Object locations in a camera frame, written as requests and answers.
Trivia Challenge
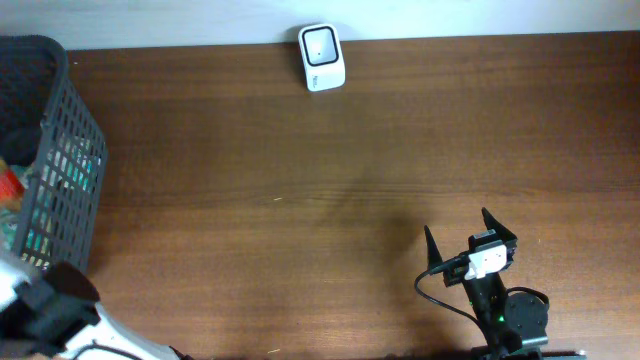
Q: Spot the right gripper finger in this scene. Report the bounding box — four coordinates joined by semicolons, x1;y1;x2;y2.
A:
424;225;443;270
481;207;517;242

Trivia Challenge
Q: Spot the orange spaghetti pasta package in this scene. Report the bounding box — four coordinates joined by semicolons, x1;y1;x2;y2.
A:
0;160;25;213

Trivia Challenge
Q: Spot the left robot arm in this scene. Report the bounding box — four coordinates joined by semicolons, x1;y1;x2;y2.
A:
1;250;189;360

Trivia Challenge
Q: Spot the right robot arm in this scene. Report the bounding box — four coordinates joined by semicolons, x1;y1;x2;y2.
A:
414;208;550;359

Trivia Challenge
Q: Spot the white barcode scanner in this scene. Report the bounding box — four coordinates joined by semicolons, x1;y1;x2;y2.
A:
298;23;346;92

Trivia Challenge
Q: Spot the grey plastic mesh basket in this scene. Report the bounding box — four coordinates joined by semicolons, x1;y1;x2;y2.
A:
1;35;108;271

